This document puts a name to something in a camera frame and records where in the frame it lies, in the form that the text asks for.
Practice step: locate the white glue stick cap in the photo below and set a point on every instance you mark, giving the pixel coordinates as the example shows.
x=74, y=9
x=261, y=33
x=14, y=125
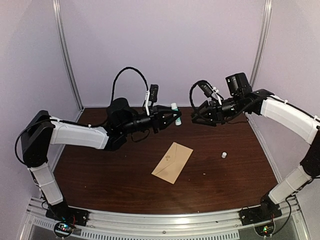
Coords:
x=224, y=155

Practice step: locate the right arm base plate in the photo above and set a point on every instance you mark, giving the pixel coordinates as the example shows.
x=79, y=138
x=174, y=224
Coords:
x=261, y=218

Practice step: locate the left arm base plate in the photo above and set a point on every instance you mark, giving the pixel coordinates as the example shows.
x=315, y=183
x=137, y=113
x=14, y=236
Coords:
x=68, y=218

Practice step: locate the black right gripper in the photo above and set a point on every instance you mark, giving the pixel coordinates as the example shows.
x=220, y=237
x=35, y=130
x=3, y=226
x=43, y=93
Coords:
x=216, y=112

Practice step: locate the green white glue stick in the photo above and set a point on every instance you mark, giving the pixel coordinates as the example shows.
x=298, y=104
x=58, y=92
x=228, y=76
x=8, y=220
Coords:
x=175, y=108

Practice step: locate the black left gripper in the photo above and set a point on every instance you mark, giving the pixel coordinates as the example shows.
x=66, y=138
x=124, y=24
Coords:
x=157, y=117

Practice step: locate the right aluminium corner post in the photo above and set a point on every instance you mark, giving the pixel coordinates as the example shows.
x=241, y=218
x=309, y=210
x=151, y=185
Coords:
x=263, y=36

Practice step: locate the aluminium corner post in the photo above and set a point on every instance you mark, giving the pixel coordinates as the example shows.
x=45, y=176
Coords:
x=263, y=36
x=65, y=53

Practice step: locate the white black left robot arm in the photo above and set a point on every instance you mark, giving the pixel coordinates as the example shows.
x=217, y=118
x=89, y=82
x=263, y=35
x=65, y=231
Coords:
x=45, y=130

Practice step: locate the left aluminium corner post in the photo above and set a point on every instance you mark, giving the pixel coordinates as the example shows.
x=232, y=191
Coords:
x=65, y=53

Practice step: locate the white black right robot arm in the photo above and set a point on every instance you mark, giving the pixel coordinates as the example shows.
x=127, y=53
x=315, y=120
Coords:
x=281, y=120

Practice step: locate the tan paper envelope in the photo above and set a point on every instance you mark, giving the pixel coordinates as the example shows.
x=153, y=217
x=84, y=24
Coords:
x=172, y=163

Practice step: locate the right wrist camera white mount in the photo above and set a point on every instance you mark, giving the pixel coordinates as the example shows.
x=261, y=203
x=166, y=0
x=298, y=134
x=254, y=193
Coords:
x=211, y=92

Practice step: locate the aluminium front frame rail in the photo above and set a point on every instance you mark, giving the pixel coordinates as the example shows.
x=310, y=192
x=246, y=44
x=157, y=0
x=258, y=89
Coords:
x=104, y=225

